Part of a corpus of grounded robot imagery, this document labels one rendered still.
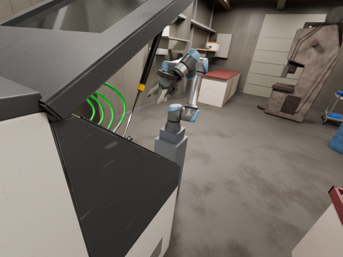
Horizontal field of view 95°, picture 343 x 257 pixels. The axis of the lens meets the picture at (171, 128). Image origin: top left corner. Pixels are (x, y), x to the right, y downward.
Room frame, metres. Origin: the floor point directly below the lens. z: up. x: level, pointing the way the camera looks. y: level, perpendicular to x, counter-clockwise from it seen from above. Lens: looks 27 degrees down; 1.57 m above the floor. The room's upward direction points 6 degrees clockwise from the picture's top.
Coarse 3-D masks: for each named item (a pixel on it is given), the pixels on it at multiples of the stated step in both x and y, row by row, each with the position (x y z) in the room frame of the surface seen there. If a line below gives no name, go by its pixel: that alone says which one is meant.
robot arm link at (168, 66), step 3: (177, 60) 1.20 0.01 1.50; (162, 63) 1.06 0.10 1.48; (165, 63) 1.05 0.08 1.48; (168, 63) 1.05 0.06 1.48; (171, 63) 1.04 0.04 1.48; (174, 63) 1.04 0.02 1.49; (177, 63) 1.04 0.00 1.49; (162, 66) 1.05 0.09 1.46; (165, 66) 1.04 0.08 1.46; (168, 66) 1.04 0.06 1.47; (171, 66) 1.03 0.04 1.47; (174, 66) 1.03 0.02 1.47; (162, 69) 1.05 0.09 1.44; (165, 69) 1.04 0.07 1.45; (168, 69) 1.03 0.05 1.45; (171, 69) 1.03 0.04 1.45; (171, 72) 1.04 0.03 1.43
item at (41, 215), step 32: (0, 96) 0.18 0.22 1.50; (32, 96) 0.21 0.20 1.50; (0, 128) 0.17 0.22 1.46; (32, 128) 0.20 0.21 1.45; (0, 160) 0.16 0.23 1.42; (32, 160) 0.19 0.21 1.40; (0, 192) 0.15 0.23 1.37; (32, 192) 0.17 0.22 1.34; (64, 192) 0.21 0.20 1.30; (0, 224) 0.13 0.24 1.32; (32, 224) 0.16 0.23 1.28; (64, 224) 0.19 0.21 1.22; (0, 256) 0.12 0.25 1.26; (32, 256) 0.14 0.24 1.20; (64, 256) 0.18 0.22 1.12
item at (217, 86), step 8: (208, 72) 5.78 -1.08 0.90; (216, 72) 6.02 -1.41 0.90; (224, 72) 6.27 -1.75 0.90; (232, 72) 6.55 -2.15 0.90; (240, 72) 7.24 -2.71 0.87; (208, 80) 5.15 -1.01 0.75; (216, 80) 5.03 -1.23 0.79; (224, 80) 4.93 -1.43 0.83; (232, 80) 5.67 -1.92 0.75; (200, 88) 5.24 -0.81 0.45; (208, 88) 5.12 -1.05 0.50; (216, 88) 5.01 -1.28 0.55; (224, 88) 4.91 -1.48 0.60; (232, 88) 6.15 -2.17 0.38; (200, 96) 5.22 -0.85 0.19; (208, 96) 5.10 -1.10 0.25; (216, 96) 4.98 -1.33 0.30; (224, 96) 4.94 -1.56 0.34; (216, 104) 4.96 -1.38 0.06
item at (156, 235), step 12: (168, 204) 0.64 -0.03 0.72; (156, 216) 0.52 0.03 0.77; (168, 216) 0.66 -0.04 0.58; (156, 228) 0.53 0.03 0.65; (168, 228) 0.68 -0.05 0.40; (144, 240) 0.44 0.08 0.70; (156, 240) 0.54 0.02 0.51; (168, 240) 0.71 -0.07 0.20; (132, 252) 0.36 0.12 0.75; (144, 252) 0.44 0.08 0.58; (156, 252) 0.55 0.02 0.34
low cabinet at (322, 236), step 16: (336, 192) 0.77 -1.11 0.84; (336, 208) 0.69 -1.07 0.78; (320, 224) 0.73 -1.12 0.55; (336, 224) 0.64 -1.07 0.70; (304, 240) 0.74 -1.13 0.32; (320, 240) 0.65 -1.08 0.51; (336, 240) 0.57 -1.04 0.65; (304, 256) 0.65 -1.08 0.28; (320, 256) 0.57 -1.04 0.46; (336, 256) 0.50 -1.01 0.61
